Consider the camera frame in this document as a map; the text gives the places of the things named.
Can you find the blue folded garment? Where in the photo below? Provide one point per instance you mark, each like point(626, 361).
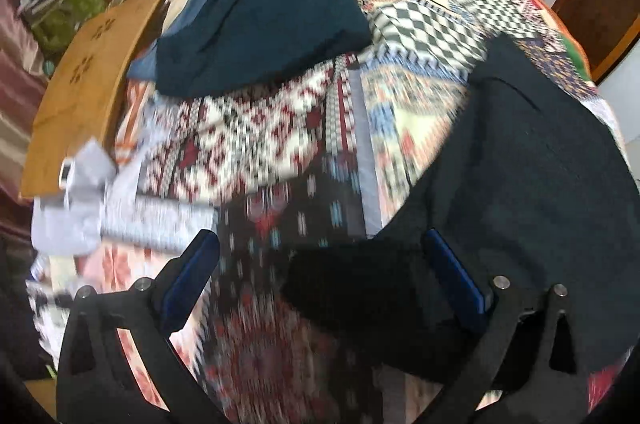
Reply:
point(179, 15)

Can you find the wooden door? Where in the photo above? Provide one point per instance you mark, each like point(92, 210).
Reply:
point(606, 30)

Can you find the striped pink curtain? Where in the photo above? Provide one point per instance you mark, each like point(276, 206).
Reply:
point(23, 84)

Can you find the wooden lap desk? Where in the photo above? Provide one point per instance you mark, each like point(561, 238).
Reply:
point(84, 96)

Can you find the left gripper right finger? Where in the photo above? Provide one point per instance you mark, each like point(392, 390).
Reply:
point(525, 366)

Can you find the white crumpled cloth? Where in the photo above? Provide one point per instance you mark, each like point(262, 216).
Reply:
point(95, 195)

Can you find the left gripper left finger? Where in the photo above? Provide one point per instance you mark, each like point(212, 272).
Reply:
point(95, 382)

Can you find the black pants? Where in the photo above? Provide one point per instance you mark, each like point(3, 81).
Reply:
point(534, 187)

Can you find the dark teal folded garment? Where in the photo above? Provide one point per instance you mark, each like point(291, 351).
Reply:
point(231, 44)

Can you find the patchwork patterned bedspread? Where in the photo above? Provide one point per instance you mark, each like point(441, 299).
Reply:
point(321, 159)

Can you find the green fabric storage bin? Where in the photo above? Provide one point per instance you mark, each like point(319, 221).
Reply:
point(55, 23)

